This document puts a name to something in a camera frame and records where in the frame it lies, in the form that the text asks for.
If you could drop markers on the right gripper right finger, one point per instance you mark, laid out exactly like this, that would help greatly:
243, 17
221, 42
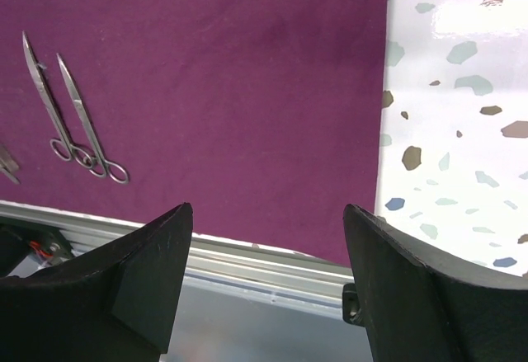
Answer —
420, 303

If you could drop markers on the aluminium front rail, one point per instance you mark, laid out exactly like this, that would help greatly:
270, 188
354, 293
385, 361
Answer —
210, 257

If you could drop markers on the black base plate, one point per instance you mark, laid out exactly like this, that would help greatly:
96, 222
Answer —
351, 309
46, 244

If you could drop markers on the steel surgical scissors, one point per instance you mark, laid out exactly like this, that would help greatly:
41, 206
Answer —
101, 165

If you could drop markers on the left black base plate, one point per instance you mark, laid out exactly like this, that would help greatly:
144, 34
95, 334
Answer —
46, 244

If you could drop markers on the steel forceps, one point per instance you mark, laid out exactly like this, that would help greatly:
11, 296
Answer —
9, 166

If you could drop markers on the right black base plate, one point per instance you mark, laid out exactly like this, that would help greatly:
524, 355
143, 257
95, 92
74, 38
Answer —
351, 309

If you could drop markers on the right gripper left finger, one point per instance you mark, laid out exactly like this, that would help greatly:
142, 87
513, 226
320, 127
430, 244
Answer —
117, 302

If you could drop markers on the purple surgical wrap cloth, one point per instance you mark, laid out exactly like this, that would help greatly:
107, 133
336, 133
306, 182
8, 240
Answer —
264, 115

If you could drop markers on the steel hemostat clamp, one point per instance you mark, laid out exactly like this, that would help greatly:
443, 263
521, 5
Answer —
62, 145

